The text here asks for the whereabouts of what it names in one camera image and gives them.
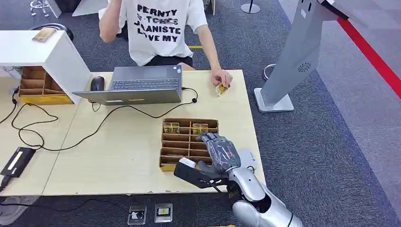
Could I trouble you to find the person's left hand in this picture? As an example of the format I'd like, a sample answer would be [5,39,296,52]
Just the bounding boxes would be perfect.
[210,69,234,87]

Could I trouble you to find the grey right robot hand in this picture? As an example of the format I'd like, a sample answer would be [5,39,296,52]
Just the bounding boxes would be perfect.
[196,132,242,177]

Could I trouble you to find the gold printed card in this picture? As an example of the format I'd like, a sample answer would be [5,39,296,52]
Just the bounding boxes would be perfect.
[192,123,209,135]
[215,83,231,97]
[163,122,181,134]

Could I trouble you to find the black computer mouse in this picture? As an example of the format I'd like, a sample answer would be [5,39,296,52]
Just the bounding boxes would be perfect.
[90,76,105,92]

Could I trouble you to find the small white device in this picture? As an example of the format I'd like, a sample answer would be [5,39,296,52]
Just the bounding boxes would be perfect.
[238,148,259,172]

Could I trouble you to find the wooden compartment card box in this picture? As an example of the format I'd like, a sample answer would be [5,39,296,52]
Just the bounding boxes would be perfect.
[159,118,219,172]

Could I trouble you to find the round stanchion base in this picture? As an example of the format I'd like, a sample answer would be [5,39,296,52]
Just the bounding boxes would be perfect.
[240,0,262,14]

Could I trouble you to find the grey laptop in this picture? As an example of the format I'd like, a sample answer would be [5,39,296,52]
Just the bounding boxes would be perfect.
[72,65,183,106]

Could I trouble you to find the person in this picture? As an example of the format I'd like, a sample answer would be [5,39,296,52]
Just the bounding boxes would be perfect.
[98,0,234,87]

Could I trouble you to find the grey kiosk stand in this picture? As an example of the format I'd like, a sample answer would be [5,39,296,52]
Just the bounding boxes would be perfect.
[254,0,350,113]

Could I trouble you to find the floor socket with yellow label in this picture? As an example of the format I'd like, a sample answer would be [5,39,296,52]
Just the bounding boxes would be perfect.
[154,203,173,223]

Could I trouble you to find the floor socket with white plug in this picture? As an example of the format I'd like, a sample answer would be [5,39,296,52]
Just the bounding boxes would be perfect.
[127,205,147,226]

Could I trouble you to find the red barrier belt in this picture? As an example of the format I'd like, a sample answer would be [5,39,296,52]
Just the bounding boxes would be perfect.
[337,16,401,98]

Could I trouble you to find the white board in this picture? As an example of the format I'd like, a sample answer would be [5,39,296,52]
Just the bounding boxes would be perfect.
[72,0,109,17]

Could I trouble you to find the black round stool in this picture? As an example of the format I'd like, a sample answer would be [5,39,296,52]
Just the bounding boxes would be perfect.
[28,22,75,41]

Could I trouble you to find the white shelf block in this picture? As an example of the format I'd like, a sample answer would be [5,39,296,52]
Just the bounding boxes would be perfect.
[0,29,91,105]

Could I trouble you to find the brown printed card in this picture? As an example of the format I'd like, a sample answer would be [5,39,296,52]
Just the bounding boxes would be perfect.
[31,27,57,43]

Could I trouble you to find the wooden compartment box yellow front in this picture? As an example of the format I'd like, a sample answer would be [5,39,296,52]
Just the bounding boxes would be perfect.
[17,66,73,105]

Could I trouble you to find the chrome chair legs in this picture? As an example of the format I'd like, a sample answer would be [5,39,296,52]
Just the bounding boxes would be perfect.
[29,0,51,16]

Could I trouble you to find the black power adapter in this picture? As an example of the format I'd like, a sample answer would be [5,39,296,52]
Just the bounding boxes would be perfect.
[0,147,36,179]

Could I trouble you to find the pale grey floor object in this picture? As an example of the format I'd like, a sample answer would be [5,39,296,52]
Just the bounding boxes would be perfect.
[0,196,40,226]

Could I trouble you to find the long black laptop cable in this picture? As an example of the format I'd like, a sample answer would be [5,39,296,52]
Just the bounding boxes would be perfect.
[11,87,199,152]

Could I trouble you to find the black pale wrist camera box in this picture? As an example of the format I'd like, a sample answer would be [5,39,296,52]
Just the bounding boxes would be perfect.
[174,157,231,190]

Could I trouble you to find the chrome ring base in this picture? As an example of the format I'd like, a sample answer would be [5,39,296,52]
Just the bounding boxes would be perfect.
[263,63,278,81]

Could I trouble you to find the black floor cable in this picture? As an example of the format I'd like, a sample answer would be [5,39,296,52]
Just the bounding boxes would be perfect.
[0,197,129,212]

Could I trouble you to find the black adapter mains cable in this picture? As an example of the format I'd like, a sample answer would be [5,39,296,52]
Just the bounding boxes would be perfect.
[0,176,12,192]

